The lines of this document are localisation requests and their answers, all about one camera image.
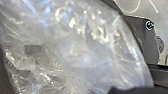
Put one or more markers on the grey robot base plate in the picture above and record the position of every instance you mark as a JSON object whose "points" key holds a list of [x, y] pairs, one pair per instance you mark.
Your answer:
{"points": [[150, 41]]}

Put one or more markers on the clear plastic bag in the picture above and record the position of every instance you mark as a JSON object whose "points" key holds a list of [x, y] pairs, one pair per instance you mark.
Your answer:
{"points": [[66, 50]]}

